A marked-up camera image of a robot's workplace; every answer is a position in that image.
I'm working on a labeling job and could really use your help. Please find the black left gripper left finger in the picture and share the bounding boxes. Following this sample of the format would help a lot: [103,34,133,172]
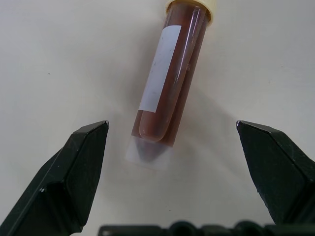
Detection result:
[0,120,110,236]

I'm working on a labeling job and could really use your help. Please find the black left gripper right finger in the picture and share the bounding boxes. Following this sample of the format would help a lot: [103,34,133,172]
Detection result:
[235,120,315,225]

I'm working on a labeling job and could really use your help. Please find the brown liquid sample tube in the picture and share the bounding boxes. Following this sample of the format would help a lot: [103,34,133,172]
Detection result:
[126,0,218,171]

